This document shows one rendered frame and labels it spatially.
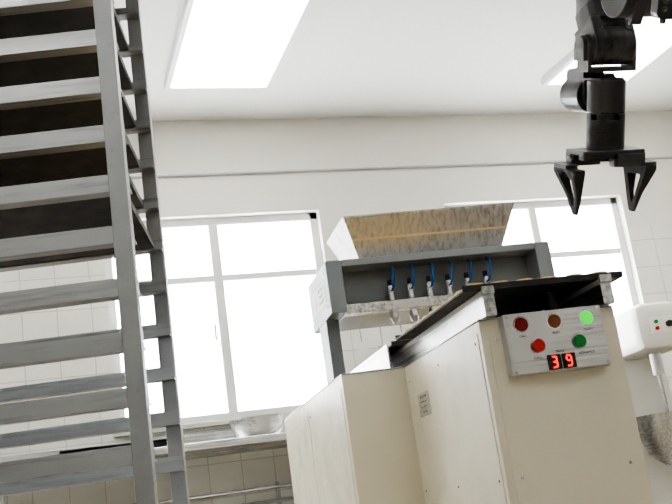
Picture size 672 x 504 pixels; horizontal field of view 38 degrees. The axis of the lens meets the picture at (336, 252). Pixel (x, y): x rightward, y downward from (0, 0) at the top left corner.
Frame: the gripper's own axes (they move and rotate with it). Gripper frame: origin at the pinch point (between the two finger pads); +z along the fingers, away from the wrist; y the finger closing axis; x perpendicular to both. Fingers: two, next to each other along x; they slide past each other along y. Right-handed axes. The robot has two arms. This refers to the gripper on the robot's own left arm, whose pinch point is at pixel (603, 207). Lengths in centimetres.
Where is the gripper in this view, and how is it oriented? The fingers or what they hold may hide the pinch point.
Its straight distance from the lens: 157.8
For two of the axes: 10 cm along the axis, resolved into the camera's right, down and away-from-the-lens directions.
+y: -9.7, 0.8, -2.3
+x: 2.4, 1.8, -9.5
